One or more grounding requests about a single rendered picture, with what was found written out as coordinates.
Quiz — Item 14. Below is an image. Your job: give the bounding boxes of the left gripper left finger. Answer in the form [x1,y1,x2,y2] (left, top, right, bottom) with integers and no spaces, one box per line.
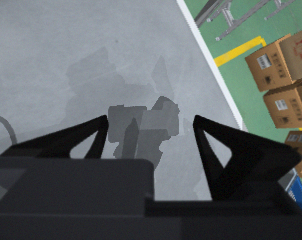
[0,115,109,158]

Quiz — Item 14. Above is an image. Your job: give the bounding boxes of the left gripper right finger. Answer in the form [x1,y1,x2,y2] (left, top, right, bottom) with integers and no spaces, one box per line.
[193,115,302,200]

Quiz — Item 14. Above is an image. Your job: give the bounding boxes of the grey flat mat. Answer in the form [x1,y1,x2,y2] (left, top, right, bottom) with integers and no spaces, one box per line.
[0,0,241,200]

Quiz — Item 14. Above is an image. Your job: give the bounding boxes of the brown cardboard boxes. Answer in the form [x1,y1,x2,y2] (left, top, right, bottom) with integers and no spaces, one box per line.
[245,31,302,129]

